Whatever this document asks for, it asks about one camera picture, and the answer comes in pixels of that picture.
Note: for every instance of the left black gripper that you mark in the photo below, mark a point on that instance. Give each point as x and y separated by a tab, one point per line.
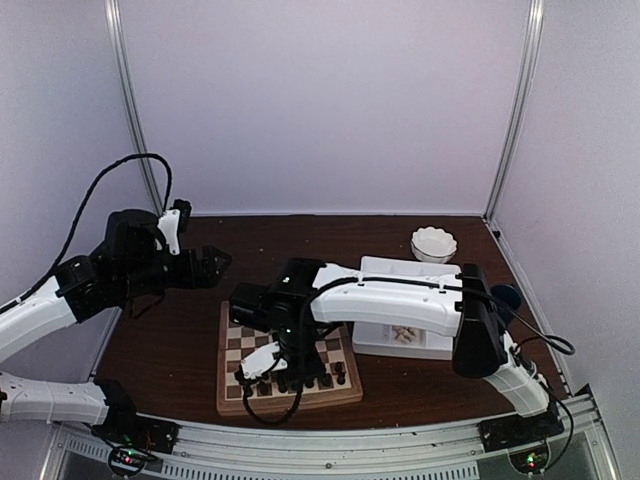
207	277

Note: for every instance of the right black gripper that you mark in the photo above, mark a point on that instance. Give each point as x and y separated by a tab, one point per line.
315	368

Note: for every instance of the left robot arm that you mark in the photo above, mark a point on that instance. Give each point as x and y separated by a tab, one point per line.
140	255

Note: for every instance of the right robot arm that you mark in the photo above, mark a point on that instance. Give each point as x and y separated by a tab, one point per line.
311	298

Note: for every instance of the wooden chess board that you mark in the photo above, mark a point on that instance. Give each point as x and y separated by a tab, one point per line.
236	342

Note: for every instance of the pile of white chess pieces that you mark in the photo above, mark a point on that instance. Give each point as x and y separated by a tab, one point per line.
405	335

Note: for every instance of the white divided plastic tray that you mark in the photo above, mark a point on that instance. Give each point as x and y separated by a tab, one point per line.
395	345

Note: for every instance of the white scalloped ceramic bowl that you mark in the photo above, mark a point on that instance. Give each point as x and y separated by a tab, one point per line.
433	245

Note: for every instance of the dark blue cup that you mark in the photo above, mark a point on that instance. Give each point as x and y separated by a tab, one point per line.
510	296

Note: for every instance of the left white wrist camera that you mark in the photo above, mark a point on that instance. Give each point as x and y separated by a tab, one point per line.
171	224

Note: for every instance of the front aluminium rail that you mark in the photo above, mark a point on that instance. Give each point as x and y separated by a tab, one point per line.
453	450

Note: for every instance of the left aluminium frame post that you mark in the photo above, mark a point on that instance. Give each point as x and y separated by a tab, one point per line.
117	38

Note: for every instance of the aluminium frame post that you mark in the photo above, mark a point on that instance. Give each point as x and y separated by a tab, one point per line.
117	38
529	60

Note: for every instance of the right aluminium frame post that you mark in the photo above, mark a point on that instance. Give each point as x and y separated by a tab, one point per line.
529	60

